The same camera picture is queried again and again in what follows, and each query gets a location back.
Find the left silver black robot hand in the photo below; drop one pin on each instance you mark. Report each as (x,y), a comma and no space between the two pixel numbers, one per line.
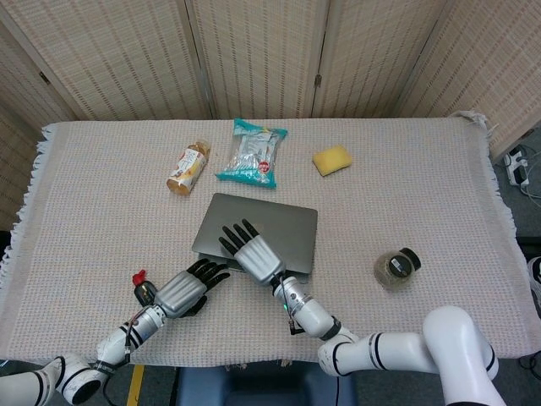
(179,292)

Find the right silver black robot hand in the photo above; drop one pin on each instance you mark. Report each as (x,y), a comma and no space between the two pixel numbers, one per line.
(258,258)

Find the grey laptop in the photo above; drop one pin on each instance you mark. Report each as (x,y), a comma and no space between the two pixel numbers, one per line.
(287,228)

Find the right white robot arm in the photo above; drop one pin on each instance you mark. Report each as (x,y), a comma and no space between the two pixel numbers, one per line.
(380,347)

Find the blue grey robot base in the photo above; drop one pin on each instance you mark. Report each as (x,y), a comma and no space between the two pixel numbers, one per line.
(262,389)

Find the woven folding screen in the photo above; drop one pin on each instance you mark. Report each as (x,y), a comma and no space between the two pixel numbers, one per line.
(127,55)

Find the black bottle with red cap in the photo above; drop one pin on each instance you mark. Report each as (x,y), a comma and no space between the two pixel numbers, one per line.
(143,292)

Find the teal clear snack bag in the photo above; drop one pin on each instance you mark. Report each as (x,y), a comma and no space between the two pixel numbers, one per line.
(251,156)

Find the yellow tea bottle with label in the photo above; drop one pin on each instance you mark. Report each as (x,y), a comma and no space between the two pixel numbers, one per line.
(188,169)

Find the beige woven tablecloth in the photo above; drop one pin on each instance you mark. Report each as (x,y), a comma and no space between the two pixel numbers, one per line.
(84,220)

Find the yellow sponge with green pad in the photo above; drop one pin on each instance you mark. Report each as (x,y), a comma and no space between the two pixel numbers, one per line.
(331,160)

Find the spice jar with black lid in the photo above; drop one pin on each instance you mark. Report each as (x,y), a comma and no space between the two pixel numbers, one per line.
(395,270)

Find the white power strip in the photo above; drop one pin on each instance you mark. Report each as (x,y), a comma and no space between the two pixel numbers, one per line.
(516,165)

